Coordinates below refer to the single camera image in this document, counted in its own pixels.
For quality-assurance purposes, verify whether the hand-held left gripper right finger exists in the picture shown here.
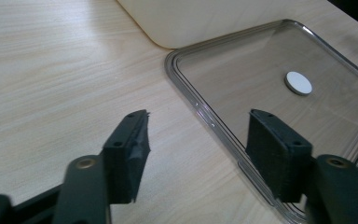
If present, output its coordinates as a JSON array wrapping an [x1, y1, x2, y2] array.
[[245, 108, 358, 224]]

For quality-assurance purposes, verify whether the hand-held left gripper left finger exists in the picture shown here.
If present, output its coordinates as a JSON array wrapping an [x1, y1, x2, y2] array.
[[51, 108, 152, 224]]

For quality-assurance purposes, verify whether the clear plastic container lid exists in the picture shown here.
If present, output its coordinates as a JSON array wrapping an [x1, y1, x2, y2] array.
[[164, 19, 358, 224]]

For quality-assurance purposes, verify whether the cream plastic container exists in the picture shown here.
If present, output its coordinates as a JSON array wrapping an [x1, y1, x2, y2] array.
[[117, 0, 335, 49]]

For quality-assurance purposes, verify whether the white round disc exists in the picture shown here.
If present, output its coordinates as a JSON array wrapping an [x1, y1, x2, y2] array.
[[284, 71, 313, 96]]

